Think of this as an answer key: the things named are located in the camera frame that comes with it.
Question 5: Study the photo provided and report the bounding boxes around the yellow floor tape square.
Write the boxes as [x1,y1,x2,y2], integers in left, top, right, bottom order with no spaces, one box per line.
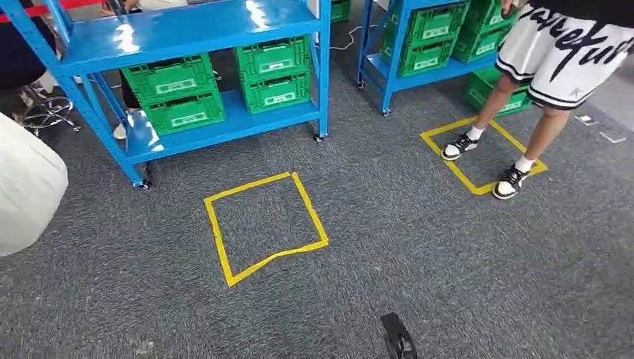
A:
[419,116,549,197]
[203,171,330,289]

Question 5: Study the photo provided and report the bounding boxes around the seated person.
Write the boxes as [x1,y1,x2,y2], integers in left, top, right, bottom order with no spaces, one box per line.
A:
[0,0,58,91]

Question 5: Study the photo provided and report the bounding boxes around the large blue metal shelf rack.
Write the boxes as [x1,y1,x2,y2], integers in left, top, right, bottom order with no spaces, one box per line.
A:
[0,0,332,190]

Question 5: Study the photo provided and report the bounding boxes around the person behind rack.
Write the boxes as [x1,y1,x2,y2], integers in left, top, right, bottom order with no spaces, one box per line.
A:
[99,0,189,141]

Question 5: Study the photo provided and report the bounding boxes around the white cable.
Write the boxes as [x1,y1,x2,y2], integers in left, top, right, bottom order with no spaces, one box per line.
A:
[329,25,378,52]

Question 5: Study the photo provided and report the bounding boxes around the red barrier belt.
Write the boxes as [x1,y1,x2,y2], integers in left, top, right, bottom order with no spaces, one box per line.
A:
[0,0,100,24]

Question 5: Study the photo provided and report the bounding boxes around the chrome office chair base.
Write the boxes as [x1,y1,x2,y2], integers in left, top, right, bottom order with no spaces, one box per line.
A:
[19,84,81,137]

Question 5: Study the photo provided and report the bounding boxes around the standing person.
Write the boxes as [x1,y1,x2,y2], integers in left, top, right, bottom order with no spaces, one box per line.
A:
[440,0,634,202]

